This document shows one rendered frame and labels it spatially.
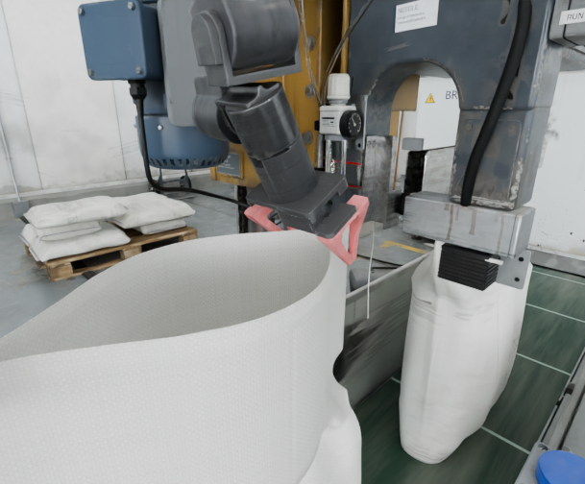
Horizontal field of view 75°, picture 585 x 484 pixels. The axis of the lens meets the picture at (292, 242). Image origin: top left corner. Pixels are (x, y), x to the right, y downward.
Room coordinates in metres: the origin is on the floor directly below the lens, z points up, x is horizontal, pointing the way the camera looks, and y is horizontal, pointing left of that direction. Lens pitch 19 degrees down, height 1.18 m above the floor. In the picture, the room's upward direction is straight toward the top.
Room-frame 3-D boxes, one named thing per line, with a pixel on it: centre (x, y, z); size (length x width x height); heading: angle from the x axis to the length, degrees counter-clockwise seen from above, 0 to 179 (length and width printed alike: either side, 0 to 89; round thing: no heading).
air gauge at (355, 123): (0.53, -0.08, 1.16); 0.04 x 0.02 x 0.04; 134
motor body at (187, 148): (0.68, 0.19, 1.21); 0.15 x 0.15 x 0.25
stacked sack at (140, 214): (3.25, 1.23, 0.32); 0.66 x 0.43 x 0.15; 132
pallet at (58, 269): (3.19, 1.59, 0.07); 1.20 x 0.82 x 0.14; 134
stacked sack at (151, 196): (3.55, 1.52, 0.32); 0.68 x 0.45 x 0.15; 134
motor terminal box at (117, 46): (0.58, 0.22, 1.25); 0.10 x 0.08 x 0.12; 69
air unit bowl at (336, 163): (0.55, -0.06, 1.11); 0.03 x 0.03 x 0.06
